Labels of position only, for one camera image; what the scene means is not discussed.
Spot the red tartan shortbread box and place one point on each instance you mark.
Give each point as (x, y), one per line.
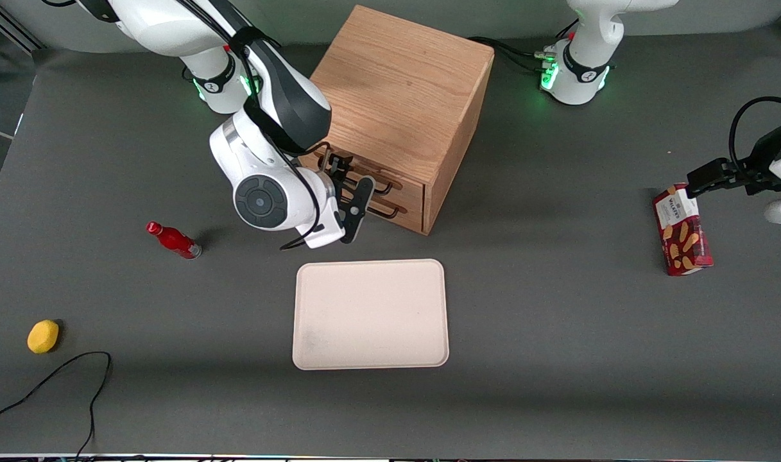
(682, 231)

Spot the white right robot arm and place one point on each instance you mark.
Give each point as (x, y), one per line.
(172, 25)

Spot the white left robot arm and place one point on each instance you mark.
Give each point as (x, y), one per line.
(579, 83)

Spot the red bottle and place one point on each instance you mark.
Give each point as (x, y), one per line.
(175, 242)

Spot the wooden drawer cabinet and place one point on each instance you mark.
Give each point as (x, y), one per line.
(396, 83)

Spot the grey metal frame rail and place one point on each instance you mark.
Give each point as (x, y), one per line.
(11, 32)

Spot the beige plastic tray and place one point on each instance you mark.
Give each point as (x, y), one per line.
(371, 314)

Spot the yellow lemon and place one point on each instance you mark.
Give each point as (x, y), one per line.
(43, 336)

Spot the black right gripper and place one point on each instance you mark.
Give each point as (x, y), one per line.
(336, 172)

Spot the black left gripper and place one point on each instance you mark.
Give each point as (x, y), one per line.
(744, 167)

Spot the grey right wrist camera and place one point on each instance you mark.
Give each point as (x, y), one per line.
(358, 212)

